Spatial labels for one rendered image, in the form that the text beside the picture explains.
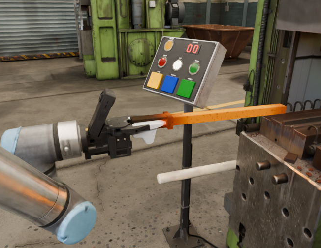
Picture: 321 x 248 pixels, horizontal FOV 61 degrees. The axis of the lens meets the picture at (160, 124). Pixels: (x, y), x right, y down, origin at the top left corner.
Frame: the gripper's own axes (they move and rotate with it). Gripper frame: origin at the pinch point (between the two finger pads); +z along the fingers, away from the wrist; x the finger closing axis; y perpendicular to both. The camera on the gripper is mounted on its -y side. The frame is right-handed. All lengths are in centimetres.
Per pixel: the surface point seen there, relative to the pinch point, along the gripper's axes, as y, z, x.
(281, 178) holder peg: 19.6, 33.2, 9.3
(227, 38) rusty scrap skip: 45, 346, -558
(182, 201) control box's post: 78, 30, -57
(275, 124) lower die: 9.8, 41.5, -5.7
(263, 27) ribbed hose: -18, 54, -35
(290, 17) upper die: -23.0, 42.2, -6.8
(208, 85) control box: 5, 35, -41
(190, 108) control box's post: 20, 33, -56
